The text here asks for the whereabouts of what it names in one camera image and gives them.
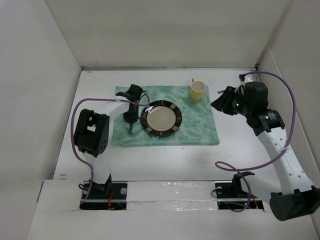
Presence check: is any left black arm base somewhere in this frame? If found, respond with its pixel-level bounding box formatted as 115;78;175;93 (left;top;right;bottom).
79;181;128;211

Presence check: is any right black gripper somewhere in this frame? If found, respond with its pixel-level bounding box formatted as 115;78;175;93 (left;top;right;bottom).
210;85;253;117

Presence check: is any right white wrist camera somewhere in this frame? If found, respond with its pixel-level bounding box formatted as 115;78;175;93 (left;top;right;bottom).
239;74;259;86

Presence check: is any yellow mug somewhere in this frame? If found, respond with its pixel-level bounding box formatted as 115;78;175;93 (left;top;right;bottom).
190;78;206;102

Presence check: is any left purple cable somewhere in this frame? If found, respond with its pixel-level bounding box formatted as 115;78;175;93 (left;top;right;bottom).
71;91;151;203

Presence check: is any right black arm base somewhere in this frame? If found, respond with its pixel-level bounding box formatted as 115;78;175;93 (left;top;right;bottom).
210;172;265;212

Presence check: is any fork with green handle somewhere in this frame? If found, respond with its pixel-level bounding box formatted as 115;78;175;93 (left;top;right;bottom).
128;123;133;135

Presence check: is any purple cable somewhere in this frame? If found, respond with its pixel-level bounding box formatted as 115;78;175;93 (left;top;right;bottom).
71;91;151;203
215;71;297;212

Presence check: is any dark round plate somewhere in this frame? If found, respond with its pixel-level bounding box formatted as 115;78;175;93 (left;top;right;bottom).
140;100;183;138

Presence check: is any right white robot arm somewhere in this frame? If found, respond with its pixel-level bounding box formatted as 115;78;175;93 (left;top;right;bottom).
211;81;320;221

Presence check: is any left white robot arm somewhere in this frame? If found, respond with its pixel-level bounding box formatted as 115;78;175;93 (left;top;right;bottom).
70;84;148;199

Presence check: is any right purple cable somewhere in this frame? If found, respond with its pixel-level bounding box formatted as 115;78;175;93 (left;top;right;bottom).
215;71;297;212

